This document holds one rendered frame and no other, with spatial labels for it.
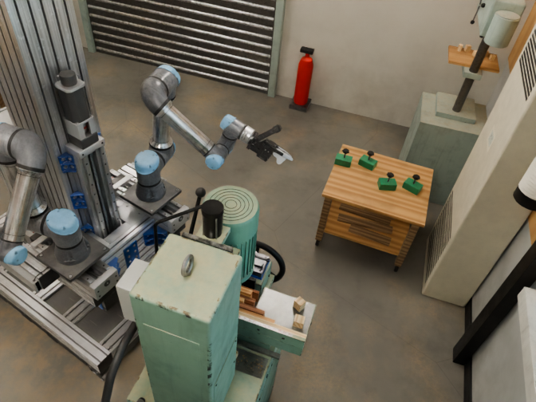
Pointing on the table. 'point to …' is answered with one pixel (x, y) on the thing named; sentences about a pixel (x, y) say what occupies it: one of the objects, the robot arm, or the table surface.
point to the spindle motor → (239, 222)
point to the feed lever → (196, 206)
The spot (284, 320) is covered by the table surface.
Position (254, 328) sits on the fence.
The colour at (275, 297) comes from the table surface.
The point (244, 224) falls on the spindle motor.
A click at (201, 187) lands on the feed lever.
